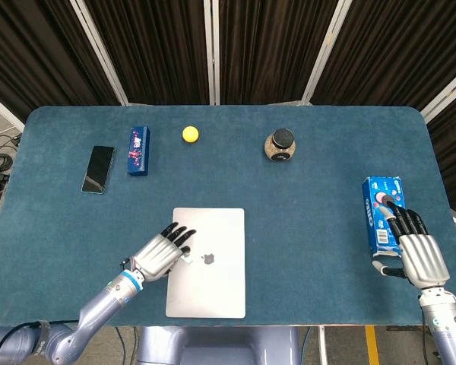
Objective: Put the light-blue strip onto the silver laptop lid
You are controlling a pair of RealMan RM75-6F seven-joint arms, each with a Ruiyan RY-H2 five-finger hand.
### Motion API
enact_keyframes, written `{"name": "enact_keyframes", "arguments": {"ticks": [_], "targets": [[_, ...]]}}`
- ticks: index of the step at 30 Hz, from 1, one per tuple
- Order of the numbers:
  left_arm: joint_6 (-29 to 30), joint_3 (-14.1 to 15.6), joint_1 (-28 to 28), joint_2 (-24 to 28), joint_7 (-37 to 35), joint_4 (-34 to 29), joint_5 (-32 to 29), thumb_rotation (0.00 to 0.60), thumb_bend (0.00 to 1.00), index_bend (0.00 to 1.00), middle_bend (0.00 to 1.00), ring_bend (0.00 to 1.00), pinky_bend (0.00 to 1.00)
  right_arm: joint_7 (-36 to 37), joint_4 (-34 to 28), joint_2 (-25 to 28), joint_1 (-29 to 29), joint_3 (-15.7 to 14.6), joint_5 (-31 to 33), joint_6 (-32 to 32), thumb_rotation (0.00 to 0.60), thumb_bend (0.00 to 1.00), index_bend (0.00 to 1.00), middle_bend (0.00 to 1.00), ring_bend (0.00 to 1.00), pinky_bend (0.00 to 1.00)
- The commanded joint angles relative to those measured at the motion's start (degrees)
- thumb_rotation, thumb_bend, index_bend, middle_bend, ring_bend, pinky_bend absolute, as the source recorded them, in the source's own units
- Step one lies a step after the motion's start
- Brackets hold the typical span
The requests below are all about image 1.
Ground dark blue printed box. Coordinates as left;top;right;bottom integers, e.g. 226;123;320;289
126;125;151;177

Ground blue Oreo cookie box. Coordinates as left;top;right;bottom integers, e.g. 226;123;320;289
361;175;407;258

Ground silver laptop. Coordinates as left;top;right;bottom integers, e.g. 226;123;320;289
165;207;247;319

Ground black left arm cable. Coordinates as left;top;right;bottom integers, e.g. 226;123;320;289
0;320;81;360

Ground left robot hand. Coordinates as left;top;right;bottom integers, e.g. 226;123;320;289
131;222;197;283

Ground glass jar black lid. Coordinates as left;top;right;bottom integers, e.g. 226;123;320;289
264;129;296;163

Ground black smartphone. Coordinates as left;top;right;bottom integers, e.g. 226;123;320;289
81;145;116;195

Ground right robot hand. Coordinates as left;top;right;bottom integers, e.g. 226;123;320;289
372;201;451;289

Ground yellow ball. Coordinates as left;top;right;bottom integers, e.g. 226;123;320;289
182;125;200;144

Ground blue felt-covered table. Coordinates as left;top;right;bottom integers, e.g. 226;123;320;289
0;105;456;329

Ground grey robot torso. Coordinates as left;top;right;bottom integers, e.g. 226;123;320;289
136;325;302;365

